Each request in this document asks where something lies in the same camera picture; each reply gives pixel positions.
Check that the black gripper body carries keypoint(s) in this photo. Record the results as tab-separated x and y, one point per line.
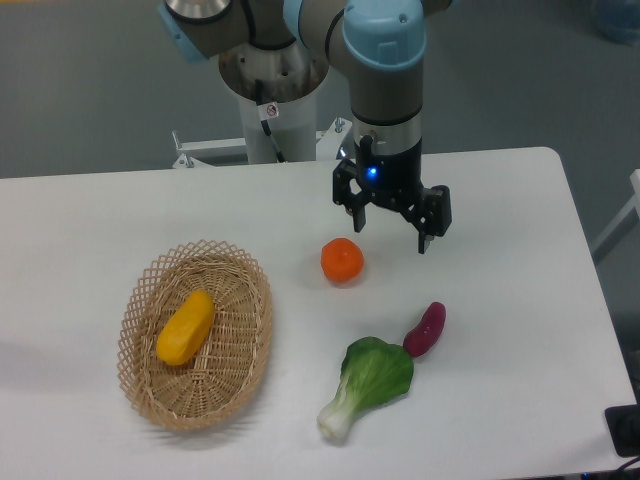
387	177

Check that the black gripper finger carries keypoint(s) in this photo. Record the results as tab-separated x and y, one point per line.
343	195
429	211

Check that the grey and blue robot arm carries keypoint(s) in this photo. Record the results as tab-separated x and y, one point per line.
378	46

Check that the yellow mango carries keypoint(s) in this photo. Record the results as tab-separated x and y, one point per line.
186	330

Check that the woven wicker basket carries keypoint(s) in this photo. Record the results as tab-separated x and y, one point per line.
225	372

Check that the orange tangerine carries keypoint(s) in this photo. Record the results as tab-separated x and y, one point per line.
341	260

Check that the purple sweet potato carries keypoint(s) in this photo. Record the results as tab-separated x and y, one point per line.
426	333

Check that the green bok choy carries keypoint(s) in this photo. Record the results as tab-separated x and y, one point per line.
373	373

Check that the blue object top right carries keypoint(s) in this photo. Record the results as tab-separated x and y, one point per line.
618	20

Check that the black device at table edge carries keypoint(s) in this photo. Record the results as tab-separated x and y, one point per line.
623	426

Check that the white metal base bracket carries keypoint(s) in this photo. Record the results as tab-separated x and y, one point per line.
331	144

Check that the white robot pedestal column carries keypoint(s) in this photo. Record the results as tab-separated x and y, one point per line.
280	125

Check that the white frame at right edge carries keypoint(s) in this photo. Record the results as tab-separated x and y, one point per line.
621	224

